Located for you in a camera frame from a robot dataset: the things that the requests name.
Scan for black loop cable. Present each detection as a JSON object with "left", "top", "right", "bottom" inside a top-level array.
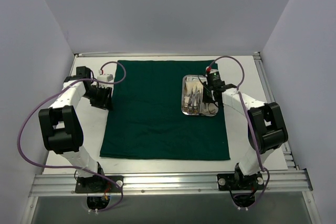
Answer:
[{"left": 197, "top": 75, "right": 211, "bottom": 96}]

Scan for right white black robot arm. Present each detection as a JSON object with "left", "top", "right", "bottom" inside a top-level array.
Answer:
[{"left": 203, "top": 68, "right": 288, "bottom": 189}]

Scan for green white suture packet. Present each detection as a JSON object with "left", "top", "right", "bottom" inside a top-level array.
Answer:
[{"left": 186, "top": 76, "right": 201, "bottom": 81}]

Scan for steel forceps clamp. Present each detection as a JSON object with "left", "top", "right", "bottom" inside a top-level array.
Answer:
[{"left": 191, "top": 86, "right": 200, "bottom": 114}]

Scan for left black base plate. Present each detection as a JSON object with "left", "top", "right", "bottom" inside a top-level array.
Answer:
[{"left": 75, "top": 175, "right": 124, "bottom": 194}]

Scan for back aluminium frame rail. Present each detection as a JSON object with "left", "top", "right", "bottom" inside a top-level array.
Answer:
[{"left": 75, "top": 52, "right": 260, "bottom": 57}]

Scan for aluminium frame rail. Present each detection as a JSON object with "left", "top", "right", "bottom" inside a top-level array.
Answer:
[
  {"left": 75, "top": 52, "right": 260, "bottom": 57},
  {"left": 29, "top": 169, "right": 313, "bottom": 197},
  {"left": 253, "top": 52, "right": 299, "bottom": 170}
]

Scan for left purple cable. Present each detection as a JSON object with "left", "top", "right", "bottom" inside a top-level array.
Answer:
[{"left": 17, "top": 61, "right": 127, "bottom": 212}]

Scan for stainless steel instrument tray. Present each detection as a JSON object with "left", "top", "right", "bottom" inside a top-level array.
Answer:
[{"left": 181, "top": 74, "right": 219, "bottom": 116}]

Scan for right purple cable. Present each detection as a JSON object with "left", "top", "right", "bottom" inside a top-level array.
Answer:
[{"left": 207, "top": 56, "right": 270, "bottom": 207}]

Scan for cotton ball bag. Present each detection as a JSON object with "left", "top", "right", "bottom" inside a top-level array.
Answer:
[{"left": 184, "top": 81, "right": 203, "bottom": 96}]

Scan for dark green surgical cloth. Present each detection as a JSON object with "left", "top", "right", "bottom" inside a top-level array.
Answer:
[{"left": 100, "top": 60, "right": 230, "bottom": 161}]

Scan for purple cable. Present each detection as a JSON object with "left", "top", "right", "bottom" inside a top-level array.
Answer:
[
  {"left": 207, "top": 56, "right": 270, "bottom": 207},
  {"left": 17, "top": 61, "right": 127, "bottom": 212}
]

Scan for front aluminium frame rail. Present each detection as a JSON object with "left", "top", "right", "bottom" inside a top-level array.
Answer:
[{"left": 29, "top": 169, "right": 313, "bottom": 197}]

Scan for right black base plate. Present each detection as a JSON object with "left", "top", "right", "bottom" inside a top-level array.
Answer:
[{"left": 217, "top": 173, "right": 265, "bottom": 191}]

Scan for right aluminium frame rail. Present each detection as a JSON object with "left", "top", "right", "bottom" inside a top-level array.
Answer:
[{"left": 253, "top": 52, "right": 299, "bottom": 170}]

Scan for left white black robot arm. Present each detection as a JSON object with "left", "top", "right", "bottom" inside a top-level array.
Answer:
[{"left": 38, "top": 66, "right": 113, "bottom": 192}]

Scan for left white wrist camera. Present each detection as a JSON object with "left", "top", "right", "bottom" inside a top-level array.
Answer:
[{"left": 97, "top": 70, "right": 114, "bottom": 87}]

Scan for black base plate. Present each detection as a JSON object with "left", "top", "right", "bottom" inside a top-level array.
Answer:
[
  {"left": 75, "top": 175, "right": 124, "bottom": 194},
  {"left": 217, "top": 173, "right": 265, "bottom": 191}
]

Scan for steel surgical scissors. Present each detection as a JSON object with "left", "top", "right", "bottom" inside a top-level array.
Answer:
[{"left": 183, "top": 94, "right": 193, "bottom": 114}]

